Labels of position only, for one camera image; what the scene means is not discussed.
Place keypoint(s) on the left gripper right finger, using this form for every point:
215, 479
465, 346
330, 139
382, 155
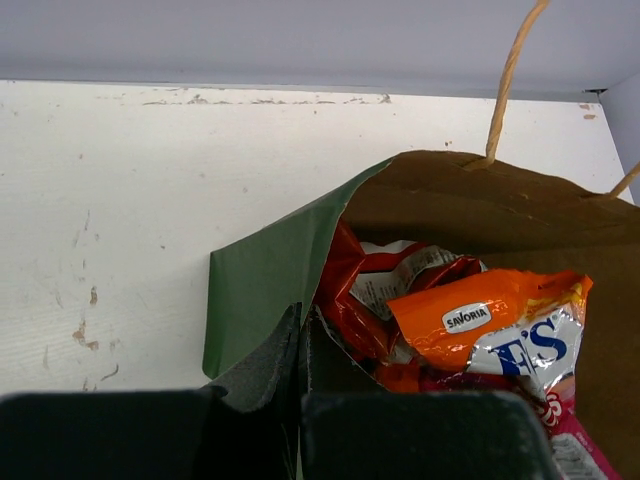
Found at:
352, 428

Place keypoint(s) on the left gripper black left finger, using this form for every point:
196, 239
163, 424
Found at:
241, 425

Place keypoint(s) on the red Doritos bag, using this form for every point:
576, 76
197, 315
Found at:
358, 281

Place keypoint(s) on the Fox's fruits candy bag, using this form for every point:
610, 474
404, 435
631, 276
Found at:
500, 322

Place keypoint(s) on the small pink candy bag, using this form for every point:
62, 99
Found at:
574, 453

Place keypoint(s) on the green paper bag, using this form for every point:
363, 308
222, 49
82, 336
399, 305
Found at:
474, 204

